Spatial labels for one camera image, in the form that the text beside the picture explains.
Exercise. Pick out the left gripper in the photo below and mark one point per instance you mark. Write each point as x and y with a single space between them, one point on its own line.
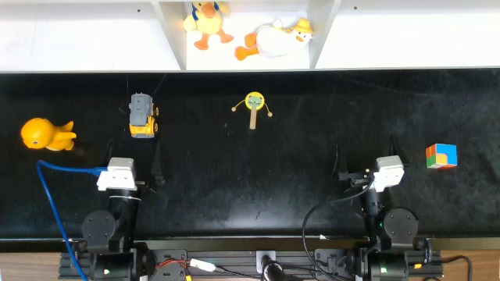
146 186

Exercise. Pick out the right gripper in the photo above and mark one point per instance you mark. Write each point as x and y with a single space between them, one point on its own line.
353 180

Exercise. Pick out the grey and yellow toy truck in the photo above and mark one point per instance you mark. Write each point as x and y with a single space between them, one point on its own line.
141 113

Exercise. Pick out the many-coloured puzzle cube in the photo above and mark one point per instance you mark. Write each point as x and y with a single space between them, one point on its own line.
443 156

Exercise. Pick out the yellow rubber duck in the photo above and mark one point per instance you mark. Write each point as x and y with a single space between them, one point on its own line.
41 134

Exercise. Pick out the yellow rattle drum toy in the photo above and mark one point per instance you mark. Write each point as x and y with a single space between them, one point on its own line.
254 101

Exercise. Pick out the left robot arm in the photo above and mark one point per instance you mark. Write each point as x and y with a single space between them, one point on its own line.
99 228

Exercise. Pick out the white shelf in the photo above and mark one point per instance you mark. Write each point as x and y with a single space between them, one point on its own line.
78 43

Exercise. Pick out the white plush duck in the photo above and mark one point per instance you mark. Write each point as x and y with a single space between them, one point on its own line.
277 41

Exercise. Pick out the yellow plush duck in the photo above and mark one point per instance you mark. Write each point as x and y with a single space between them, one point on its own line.
209 23

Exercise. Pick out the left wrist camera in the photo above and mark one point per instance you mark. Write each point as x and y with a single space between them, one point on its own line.
117 173

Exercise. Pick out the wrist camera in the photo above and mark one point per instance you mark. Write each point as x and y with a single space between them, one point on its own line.
117 173
388 171

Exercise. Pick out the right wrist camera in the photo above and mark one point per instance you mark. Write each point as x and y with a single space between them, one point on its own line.
388 171

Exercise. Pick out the mounting rail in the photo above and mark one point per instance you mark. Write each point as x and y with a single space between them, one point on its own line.
234 259

